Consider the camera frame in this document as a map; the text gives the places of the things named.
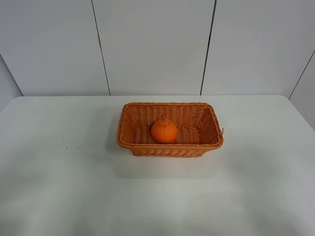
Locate orange wicker basket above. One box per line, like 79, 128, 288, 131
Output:
117, 102, 223, 157

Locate orange with knobbed top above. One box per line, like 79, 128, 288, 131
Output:
150, 116, 178, 144

